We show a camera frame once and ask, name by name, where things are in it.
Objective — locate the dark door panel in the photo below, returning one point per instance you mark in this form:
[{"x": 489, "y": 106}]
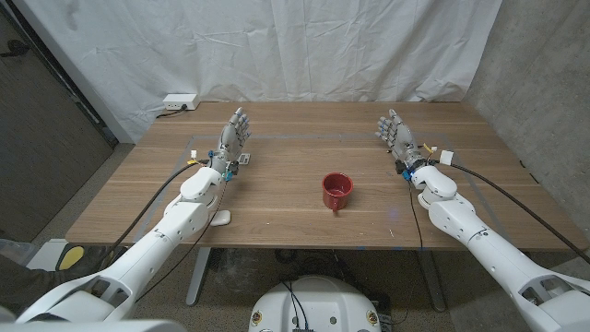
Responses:
[{"x": 46, "y": 138}]

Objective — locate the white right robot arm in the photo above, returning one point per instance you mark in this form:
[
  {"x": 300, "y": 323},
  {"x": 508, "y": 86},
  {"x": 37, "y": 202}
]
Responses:
[{"x": 461, "y": 216}]

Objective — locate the white power strip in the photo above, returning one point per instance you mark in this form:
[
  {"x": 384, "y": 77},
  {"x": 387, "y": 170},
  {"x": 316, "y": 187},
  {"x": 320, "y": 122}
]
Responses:
[{"x": 180, "y": 101}]

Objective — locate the grey table leg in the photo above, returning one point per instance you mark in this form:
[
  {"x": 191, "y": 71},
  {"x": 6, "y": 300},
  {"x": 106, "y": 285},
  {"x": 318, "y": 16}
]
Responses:
[
  {"x": 433, "y": 286},
  {"x": 198, "y": 276}
]

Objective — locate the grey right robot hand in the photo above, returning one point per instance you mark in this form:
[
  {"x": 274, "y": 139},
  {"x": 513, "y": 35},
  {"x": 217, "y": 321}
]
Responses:
[{"x": 402, "y": 138}]

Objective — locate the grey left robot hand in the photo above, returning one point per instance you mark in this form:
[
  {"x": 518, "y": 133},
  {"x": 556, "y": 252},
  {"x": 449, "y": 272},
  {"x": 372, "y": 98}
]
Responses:
[{"x": 230, "y": 138}]

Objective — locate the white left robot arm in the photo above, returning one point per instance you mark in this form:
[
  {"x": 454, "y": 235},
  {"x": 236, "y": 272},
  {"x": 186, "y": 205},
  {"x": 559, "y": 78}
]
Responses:
[{"x": 184, "y": 216}]

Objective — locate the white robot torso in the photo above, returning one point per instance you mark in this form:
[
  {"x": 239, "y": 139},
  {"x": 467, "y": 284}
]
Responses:
[{"x": 313, "y": 304}]

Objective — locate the small white rounded device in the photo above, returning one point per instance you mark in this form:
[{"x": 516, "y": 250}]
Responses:
[{"x": 221, "y": 218}]

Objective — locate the black and yellow object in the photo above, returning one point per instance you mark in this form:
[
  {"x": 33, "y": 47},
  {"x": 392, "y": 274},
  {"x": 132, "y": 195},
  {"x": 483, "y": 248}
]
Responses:
[{"x": 71, "y": 257}]

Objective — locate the red mug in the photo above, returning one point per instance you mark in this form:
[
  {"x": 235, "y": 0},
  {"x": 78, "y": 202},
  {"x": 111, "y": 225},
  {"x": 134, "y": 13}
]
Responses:
[{"x": 336, "y": 198}]

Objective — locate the white floor box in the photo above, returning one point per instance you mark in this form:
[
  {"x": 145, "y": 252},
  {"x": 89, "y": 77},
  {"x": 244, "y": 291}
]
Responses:
[{"x": 46, "y": 256}]

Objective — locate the dark grey fabric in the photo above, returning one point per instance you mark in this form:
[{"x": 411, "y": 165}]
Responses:
[{"x": 23, "y": 281}]

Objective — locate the black floor power strip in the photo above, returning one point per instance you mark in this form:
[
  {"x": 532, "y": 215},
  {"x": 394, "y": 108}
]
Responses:
[{"x": 383, "y": 320}]

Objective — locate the white backdrop cloth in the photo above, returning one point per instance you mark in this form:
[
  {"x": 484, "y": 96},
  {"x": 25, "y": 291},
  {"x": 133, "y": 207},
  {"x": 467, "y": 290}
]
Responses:
[{"x": 295, "y": 46}]

